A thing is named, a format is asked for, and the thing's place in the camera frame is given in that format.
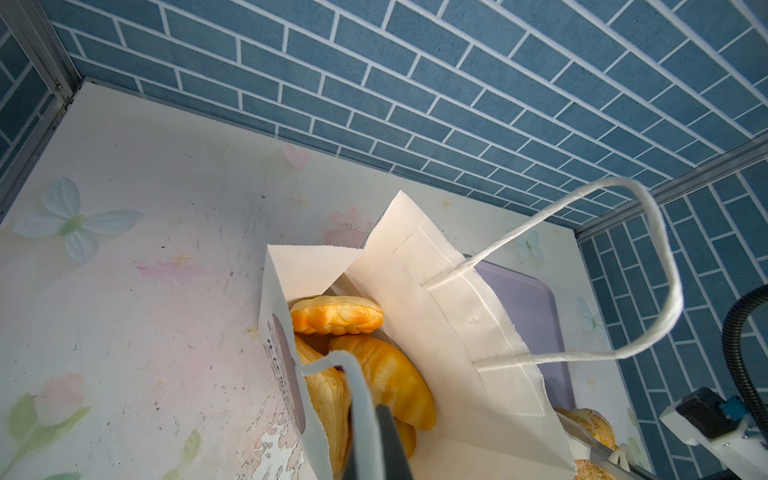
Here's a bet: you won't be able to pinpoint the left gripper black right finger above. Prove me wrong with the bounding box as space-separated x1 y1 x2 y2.
376 405 413 480

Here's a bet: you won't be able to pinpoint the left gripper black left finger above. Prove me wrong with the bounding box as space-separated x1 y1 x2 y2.
341 421 375 479

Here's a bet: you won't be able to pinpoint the small croissant bread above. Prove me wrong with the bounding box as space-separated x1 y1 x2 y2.
329 335 437 431

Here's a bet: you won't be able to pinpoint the triangular sandwich bread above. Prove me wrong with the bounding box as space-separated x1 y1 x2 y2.
303 367 352 479

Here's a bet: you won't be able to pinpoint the ring donut bread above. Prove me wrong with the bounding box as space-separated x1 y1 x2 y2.
289 296 384 336

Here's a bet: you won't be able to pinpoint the small ridged oval bread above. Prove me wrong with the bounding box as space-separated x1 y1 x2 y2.
394 418 417 459

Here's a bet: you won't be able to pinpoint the metal bread tongs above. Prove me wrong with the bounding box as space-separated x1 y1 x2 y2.
555 409 657 479

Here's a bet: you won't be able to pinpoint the lavender plastic tray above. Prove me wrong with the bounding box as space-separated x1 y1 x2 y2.
475 261 575 410

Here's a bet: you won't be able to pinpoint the large twisted ring bread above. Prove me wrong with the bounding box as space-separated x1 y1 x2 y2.
556 408 617 480

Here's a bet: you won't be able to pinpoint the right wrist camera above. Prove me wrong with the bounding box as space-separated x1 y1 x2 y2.
660 387 767 479

